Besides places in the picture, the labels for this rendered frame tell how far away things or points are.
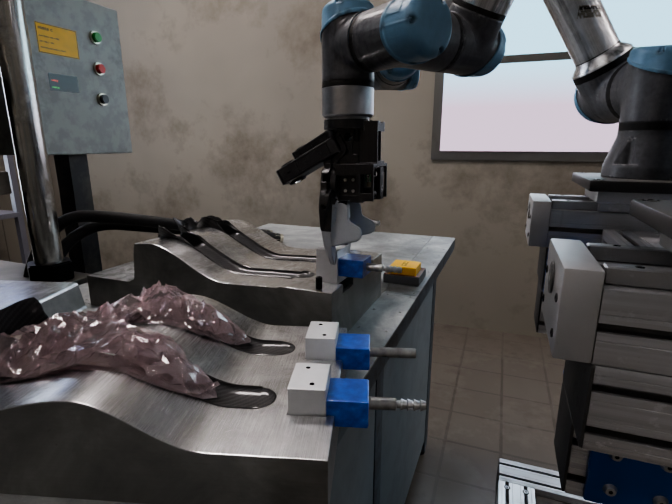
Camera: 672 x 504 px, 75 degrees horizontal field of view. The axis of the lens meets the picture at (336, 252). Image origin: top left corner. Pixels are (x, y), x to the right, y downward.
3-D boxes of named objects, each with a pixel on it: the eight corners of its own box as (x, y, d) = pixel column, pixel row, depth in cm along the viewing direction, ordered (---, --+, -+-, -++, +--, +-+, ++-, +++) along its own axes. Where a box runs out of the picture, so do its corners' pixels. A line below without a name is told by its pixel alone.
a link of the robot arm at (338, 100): (313, 87, 61) (335, 94, 68) (313, 121, 62) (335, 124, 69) (364, 83, 58) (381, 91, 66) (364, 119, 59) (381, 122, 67)
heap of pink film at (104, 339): (257, 332, 58) (254, 275, 56) (208, 413, 40) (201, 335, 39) (71, 325, 60) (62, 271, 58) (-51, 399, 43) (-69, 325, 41)
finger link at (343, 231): (355, 267, 62) (361, 202, 62) (317, 263, 64) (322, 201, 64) (362, 267, 65) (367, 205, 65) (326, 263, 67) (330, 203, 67)
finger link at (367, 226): (374, 258, 70) (370, 204, 66) (339, 255, 72) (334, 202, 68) (379, 250, 73) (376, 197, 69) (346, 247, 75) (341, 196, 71)
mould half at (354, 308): (380, 295, 89) (382, 230, 85) (331, 350, 65) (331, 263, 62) (184, 269, 107) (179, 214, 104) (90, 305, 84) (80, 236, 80)
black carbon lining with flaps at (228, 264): (342, 267, 84) (342, 218, 82) (306, 293, 69) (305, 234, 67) (196, 250, 96) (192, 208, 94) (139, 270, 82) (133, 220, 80)
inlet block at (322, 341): (413, 363, 56) (414, 324, 54) (416, 384, 51) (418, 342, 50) (311, 359, 57) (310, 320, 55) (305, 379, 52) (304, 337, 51)
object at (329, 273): (405, 283, 69) (406, 249, 67) (397, 292, 64) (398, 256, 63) (328, 274, 73) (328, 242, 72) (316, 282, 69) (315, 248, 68)
